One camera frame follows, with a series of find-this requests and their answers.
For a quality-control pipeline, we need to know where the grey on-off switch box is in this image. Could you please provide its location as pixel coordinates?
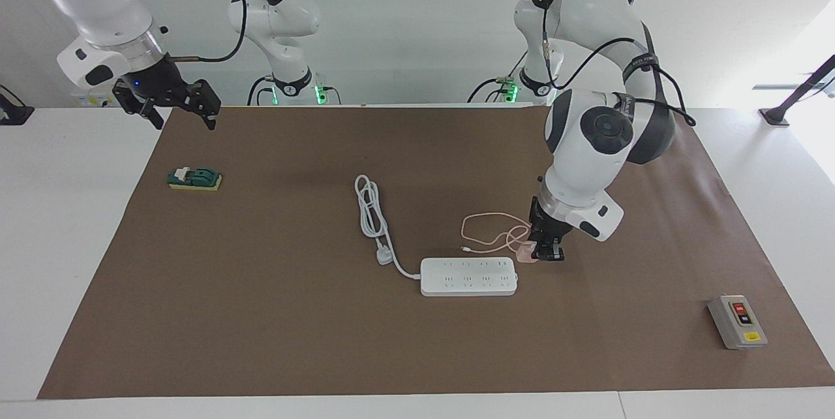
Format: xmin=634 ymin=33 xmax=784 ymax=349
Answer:
xmin=708 ymin=294 xmax=768 ymax=350

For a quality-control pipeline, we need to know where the black clamp stand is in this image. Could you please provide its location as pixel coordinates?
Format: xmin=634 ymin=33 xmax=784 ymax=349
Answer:
xmin=759 ymin=54 xmax=835 ymax=127

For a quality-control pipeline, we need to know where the white power strip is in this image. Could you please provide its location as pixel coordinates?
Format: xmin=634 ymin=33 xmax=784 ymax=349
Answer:
xmin=419 ymin=257 xmax=519 ymax=298

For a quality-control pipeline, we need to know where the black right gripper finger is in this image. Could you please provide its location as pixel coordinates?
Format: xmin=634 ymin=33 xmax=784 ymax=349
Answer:
xmin=112 ymin=78 xmax=164 ymax=131
xmin=187 ymin=79 xmax=222 ymax=132

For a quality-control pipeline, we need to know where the black arm base cable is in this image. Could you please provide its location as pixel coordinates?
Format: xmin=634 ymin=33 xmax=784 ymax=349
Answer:
xmin=247 ymin=75 xmax=275 ymax=106
xmin=467 ymin=47 xmax=528 ymax=104

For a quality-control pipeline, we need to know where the green knife switch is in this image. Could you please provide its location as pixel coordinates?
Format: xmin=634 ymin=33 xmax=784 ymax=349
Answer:
xmin=167 ymin=166 xmax=223 ymax=192

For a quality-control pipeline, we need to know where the brown paper table mat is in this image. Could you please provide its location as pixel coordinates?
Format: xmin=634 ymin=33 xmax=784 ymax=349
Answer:
xmin=37 ymin=104 xmax=835 ymax=400

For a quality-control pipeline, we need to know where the white power strip cord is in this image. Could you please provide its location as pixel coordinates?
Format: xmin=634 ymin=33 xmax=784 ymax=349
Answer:
xmin=354 ymin=174 xmax=423 ymax=279

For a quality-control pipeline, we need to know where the thin pink charging cable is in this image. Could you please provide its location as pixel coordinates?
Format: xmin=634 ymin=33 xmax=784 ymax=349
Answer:
xmin=461 ymin=212 xmax=532 ymax=255

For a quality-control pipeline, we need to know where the black stand base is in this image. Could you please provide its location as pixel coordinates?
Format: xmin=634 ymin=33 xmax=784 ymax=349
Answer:
xmin=0 ymin=84 xmax=35 ymax=126

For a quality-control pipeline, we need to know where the black right arm base cable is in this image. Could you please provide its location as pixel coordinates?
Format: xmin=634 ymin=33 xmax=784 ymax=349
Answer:
xmin=247 ymin=75 xmax=275 ymax=106

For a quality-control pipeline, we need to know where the black left arm base cable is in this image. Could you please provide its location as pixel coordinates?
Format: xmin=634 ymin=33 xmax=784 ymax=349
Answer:
xmin=467 ymin=47 xmax=528 ymax=104

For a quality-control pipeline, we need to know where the white box with yellow labels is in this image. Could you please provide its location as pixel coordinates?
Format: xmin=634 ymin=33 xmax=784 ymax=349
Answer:
xmin=70 ymin=85 xmax=121 ymax=108

